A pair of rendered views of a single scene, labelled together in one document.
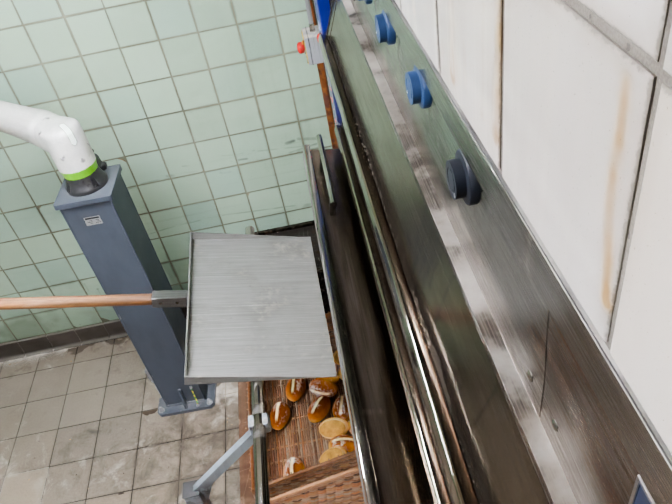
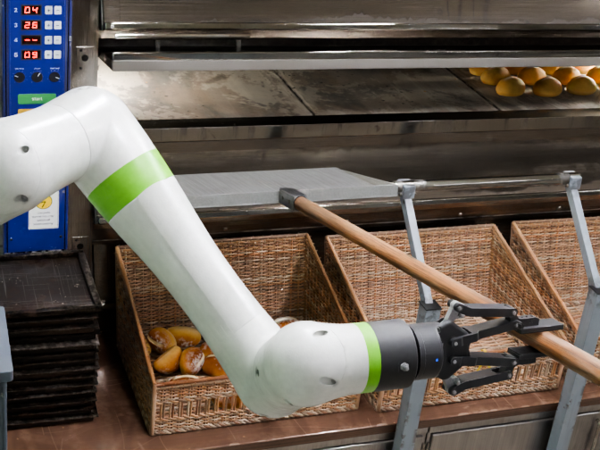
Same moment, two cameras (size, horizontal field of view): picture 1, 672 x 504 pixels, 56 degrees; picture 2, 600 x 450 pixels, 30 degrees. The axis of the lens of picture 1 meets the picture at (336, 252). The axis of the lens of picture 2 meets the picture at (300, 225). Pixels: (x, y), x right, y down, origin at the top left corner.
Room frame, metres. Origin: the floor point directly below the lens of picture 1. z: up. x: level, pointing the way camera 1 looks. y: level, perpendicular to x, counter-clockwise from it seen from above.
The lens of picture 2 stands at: (2.08, 2.48, 2.29)
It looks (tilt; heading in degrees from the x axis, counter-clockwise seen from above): 27 degrees down; 247
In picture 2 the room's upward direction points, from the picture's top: 7 degrees clockwise
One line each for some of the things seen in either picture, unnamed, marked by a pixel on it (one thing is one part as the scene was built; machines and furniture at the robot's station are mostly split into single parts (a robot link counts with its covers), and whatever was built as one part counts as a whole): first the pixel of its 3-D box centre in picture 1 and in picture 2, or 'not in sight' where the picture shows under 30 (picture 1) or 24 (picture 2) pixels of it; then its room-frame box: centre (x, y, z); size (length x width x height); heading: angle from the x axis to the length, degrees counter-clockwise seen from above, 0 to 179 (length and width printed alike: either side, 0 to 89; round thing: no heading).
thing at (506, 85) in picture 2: not in sight; (522, 55); (0.10, -0.56, 1.21); 0.61 x 0.48 x 0.06; 90
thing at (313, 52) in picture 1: (314, 45); not in sight; (2.18, -0.07, 1.46); 0.10 x 0.07 x 0.10; 0
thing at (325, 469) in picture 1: (322, 398); (235, 326); (1.25, 0.13, 0.72); 0.56 x 0.49 x 0.28; 0
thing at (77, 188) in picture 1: (87, 168); not in sight; (2.06, 0.82, 1.23); 0.26 x 0.15 x 0.06; 178
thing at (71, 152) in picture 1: (67, 146); not in sight; (2.01, 0.83, 1.36); 0.16 x 0.13 x 0.19; 41
